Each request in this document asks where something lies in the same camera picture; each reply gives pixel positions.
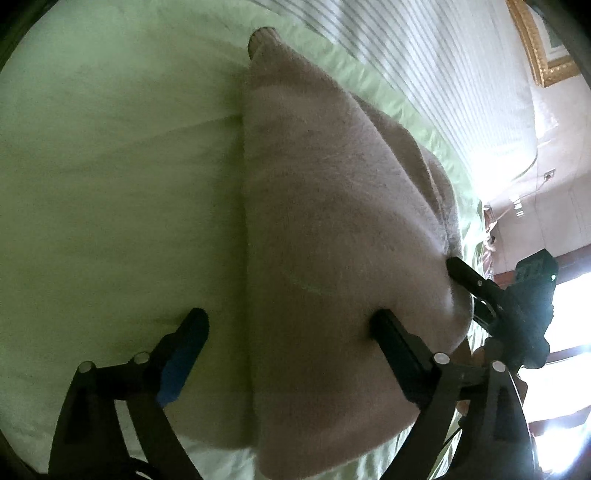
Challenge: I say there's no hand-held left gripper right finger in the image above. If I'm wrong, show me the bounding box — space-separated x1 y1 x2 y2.
369 309 539 480

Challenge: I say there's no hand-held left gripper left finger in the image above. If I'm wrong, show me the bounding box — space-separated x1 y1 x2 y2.
48 308 211 480

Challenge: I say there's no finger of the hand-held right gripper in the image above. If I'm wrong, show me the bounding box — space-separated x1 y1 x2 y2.
446 257 505 301
470 295 498 329

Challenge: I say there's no pink towel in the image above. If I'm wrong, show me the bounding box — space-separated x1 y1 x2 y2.
164 28 476 480

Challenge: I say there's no pink cloth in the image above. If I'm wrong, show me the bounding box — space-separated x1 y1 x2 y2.
480 203 502 278

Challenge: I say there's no white striped pillow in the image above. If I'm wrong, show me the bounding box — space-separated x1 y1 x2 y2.
259 0 539 178

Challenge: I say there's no green bed sheet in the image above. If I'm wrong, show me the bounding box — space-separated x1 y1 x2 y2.
0 0 485 480

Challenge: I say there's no gold framed landscape painting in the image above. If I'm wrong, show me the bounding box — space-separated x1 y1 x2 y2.
505 0 580 88

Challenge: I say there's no white cable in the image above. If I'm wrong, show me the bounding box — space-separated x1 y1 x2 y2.
482 178 550 227

